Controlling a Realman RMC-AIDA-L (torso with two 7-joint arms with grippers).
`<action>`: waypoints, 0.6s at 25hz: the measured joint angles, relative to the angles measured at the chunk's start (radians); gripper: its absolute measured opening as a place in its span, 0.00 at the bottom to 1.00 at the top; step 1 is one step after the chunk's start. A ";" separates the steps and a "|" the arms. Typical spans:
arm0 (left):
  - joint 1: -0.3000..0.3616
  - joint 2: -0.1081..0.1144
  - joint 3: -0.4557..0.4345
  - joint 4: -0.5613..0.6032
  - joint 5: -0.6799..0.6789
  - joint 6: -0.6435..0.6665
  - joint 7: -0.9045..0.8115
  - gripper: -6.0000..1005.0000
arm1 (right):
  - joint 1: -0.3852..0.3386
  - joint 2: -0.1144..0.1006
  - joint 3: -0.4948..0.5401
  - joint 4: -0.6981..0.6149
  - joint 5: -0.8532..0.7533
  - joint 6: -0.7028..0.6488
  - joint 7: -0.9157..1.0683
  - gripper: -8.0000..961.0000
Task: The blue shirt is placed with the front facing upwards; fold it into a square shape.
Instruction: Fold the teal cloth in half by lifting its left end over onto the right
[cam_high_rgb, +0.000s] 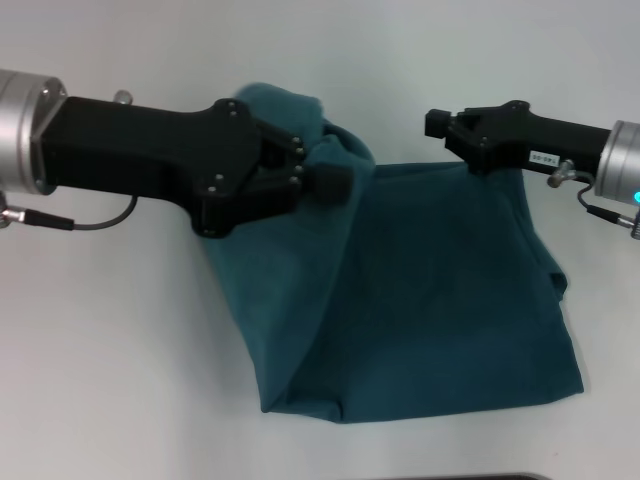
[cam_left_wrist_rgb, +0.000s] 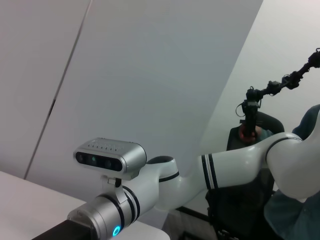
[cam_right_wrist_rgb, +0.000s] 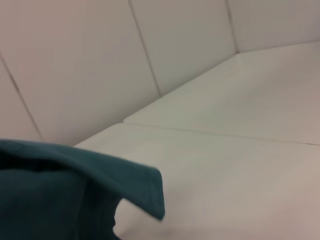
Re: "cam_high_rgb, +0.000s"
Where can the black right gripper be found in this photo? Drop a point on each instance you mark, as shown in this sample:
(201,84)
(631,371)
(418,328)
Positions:
(550,140)

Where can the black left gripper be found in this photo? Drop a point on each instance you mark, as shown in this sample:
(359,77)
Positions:
(150,150)

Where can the teal T-shirt with beige print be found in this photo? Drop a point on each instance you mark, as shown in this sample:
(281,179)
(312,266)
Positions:
(425,300)

